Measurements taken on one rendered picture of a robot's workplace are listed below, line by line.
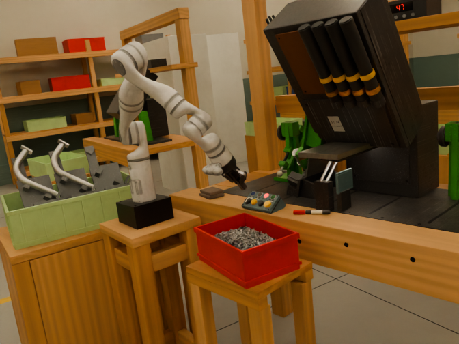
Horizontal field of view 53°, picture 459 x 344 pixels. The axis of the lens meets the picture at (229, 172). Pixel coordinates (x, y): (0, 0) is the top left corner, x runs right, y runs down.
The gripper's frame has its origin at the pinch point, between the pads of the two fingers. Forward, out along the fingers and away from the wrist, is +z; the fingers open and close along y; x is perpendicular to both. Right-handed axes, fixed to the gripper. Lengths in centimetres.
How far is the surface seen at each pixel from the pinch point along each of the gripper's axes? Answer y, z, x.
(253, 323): -30, 9, 43
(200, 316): -3.6, 14.5, 46.6
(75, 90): 608, 100, -209
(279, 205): -9.6, 12.7, -2.2
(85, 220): 72, -4, 34
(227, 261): -19.5, -4.3, 31.9
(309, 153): -25.9, -5.2, -13.7
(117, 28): 644, 85, -363
